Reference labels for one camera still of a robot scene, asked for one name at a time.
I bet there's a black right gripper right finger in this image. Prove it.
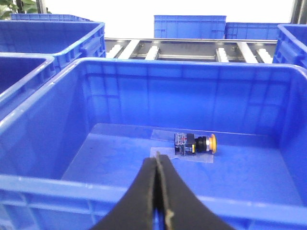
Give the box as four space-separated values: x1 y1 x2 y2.
155 153 233 230

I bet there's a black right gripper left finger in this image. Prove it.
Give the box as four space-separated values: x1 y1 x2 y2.
91 158 157 230

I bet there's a yellow push button switch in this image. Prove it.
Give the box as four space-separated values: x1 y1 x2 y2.
174 133 217 156

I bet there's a right blue plastic bin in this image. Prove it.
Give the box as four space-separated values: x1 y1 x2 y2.
0 58 307 230

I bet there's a blue plastic bin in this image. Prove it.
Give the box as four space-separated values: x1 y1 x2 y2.
0 58 307 230
0 52 56 120

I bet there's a roller conveyor rack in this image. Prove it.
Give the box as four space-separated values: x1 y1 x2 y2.
105 38 277 64

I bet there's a left blue plastic bin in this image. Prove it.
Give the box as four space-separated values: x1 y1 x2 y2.
0 52 56 120

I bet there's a rear left blue bin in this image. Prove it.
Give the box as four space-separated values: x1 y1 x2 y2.
0 20 106 72

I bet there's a blue crate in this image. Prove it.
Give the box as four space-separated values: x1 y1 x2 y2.
153 15 226 39
224 22 279 40

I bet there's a far right blue crate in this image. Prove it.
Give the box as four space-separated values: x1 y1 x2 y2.
224 22 279 40

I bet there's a right edge blue bin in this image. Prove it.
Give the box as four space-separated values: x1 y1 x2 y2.
273 23 307 69

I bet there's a far left blue bin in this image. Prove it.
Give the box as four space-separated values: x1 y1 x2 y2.
10 13 91 22

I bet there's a green plant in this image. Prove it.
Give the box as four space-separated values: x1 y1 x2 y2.
0 0 51 20

